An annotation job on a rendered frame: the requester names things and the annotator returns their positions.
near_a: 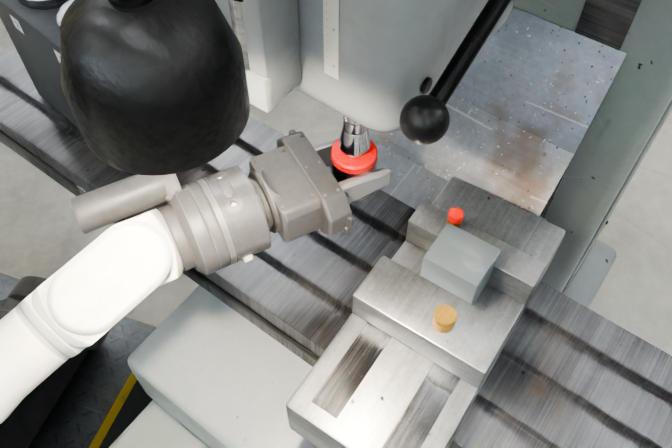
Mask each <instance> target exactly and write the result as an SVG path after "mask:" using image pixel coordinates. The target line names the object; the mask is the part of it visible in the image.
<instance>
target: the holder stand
mask: <svg viewBox="0 0 672 448"><path fill-rule="evenodd" d="M73 1H74V0H0V18H1V20H2V22H3V24H4V26H5V28H6V30H7V32H8V34H9V36H10V38H11V40H12V42H13V44H14V46H15V48H16V50H17V52H18V54H19V56H20V58H21V60H22V62H23V64H24V66H25V68H26V70H27V72H28V74H29V76H30V78H31V80H32V82H33V84H34V86H35V88H36V90H37V92H38V94H39V95H40V96H41V97H42V98H43V99H45V100H46V101H47V102H48V103H49V104H50V105H52V106H53V107H54V108H55V109H56V110H58V111H59V112H60V113H61V114H62V115H63V116H65V117H66V118H67V119H68V120H69V121H70V122H72V123H73V124H74V125H75V126H76V127H77V128H79V126H78V124H77V122H76V120H75V117H74V115H73V113H72V111H71V109H70V107H69V104H68V102H67V100H66V98H65V96H64V93H63V91H62V87H61V65H60V25H61V21H62V18H63V15H64V13H65V11H66V10H67V9H68V7H69V6H70V5H71V4H72V2H73ZM79 129H80V128H79Z"/></svg>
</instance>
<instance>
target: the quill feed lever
mask: <svg viewBox="0 0 672 448"><path fill-rule="evenodd" d="M510 2H511V0H488V1H487V3H486V4H485V6H484V8H483V9H482V11H481V12H480V14H479V16H478V17H477V19H476V20H475V22H474V24H473V25H472V27H471V28H470V30H469V31H468V33H467V35H466V36H465V38H464V39H463V41H462V43H461V44H460V46H459V47H458V49H457V51H456V52H455V54H454V55H453V57H452V58H451V60H450V62H449V63H448V65H447V66H446V68H445V70H444V71H443V73H442V74H441V76H440V77H439V79H438V81H437V82H436V84H435V85H434V87H433V89H432V90H431V92H430V93H429V95H420V96H416V97H414V98H412V99H410V100H409V101H408V102H407V103H406V104H405V105H404V107H403V108H402V110H401V113H400V120H399V122H400V128H401V130H402V132H403V134H404V135H405V136H406V138H407V139H409V140H410V141H412V142H413V143H416V144H419V145H429V144H433V143H435V142H437V141H439V140H440V139H441V138H442V137H443V136H444V135H445V133H446V132H447V130H448V127H449V123H450V116H449V112H448V109H447V107H446V106H445V105H446V104H447V102H448V101H449V99H450V97H451V96H452V94H453V93H454V91H455V89H456V88H457V86H458V85H459V83H460V81H461V80H462V78H463V77H464V75H465V73H466V72H467V70H468V69H469V67H470V65H471V64H472V62H473V61H474V59H475V57H476V56H477V54H478V53H479V51H480V49H481V48H482V46H483V45H484V43H485V41H486V40H487V38H488V37H489V35H490V34H491V32H492V30H493V29H494V27H495V26H496V24H497V22H498V21H499V19H500V18H501V16H502V14H503V13H504V11H505V10H506V8H507V6H508V5H509V3H510Z"/></svg>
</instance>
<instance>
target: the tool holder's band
mask: <svg viewBox="0 0 672 448"><path fill-rule="evenodd" d="M339 139H340V138H339ZM339 139H337V140H336V141H335V142H334V144H333V145H332V148H331V160H332V163H333V165H334V166H335V167H336V168H337V169H338V170H340V171H342V172H344V173H347V174H362V173H365V172H367V171H369V170H370V169H372V168H373V167H374V165H375V163H376V161H377V147H376V145H375V144H374V142H373V141H372V140H370V148H369V150H368V151H367V152H366V153H365V154H364V155H363V156H362V157H360V158H349V157H347V156H346V155H345V154H344V152H343V151H342V150H341V149H340V148H339Z"/></svg>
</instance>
